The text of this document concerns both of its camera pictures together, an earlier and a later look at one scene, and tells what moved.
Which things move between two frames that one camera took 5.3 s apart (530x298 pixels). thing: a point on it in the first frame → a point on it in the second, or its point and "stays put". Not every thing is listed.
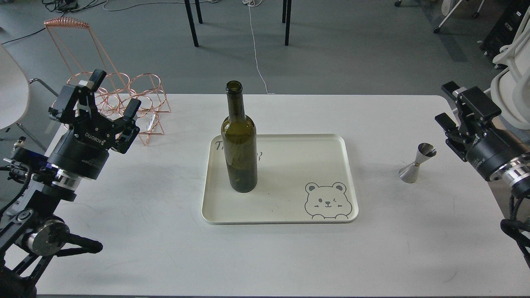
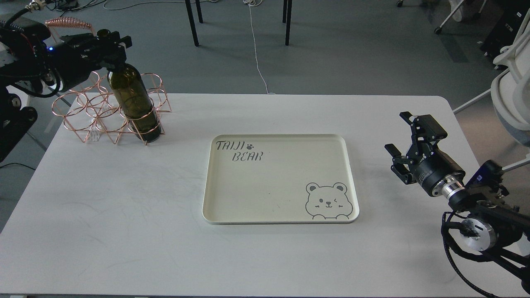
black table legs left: (191, 20) stays put
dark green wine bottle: (239, 140) → (128, 87)
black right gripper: (493, 149) → (430, 165)
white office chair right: (510, 91) stays put
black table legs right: (288, 18) stays put
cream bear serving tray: (301, 178) stays put
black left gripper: (83, 151) → (75, 57)
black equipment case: (504, 29) stays put
